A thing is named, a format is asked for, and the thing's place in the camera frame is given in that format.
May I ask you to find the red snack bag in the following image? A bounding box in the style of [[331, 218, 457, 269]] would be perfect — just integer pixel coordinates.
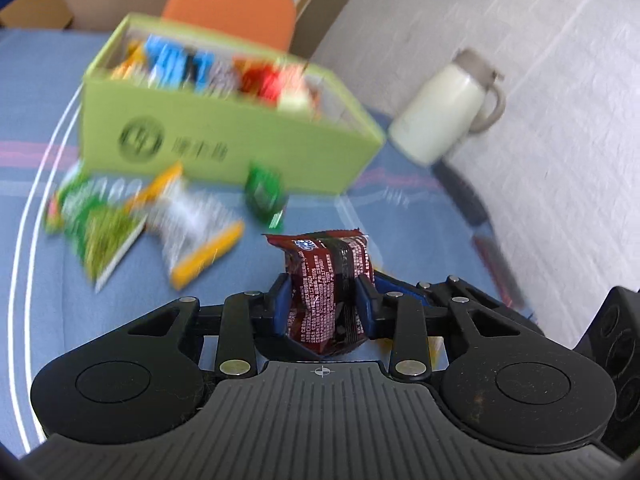
[[233, 58, 318, 114]]

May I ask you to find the orange cake clear wrapper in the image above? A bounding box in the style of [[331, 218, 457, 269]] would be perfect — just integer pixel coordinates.
[[427, 336, 448, 370]]

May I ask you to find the blue snack packet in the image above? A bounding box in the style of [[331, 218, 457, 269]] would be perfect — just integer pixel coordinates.
[[143, 36, 215, 92]]

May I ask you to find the green cardboard box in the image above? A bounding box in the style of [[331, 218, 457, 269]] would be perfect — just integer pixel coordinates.
[[79, 14, 385, 194]]

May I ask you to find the white thermos jug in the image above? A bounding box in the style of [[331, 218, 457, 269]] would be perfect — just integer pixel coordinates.
[[388, 48, 506, 167]]

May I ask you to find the orange chair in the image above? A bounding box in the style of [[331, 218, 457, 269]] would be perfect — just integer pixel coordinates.
[[162, 0, 297, 51]]

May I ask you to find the dark red snack packet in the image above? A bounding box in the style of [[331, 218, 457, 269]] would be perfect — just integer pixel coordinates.
[[266, 229, 374, 358]]

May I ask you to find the yellow silver snack packet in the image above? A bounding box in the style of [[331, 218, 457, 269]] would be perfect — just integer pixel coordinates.
[[125, 162, 245, 290]]

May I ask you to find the small green candy packet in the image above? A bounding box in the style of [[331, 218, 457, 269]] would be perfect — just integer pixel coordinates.
[[244, 162, 288, 231]]

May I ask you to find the green pea snack bag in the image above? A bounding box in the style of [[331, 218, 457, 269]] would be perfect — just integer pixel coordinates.
[[44, 162, 146, 292]]

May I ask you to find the yellow egg cake bag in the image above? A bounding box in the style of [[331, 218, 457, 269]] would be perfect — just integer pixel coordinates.
[[111, 40, 149, 82]]

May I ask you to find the blue striped tablecloth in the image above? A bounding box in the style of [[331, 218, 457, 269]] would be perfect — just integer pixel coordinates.
[[1, 29, 532, 456]]

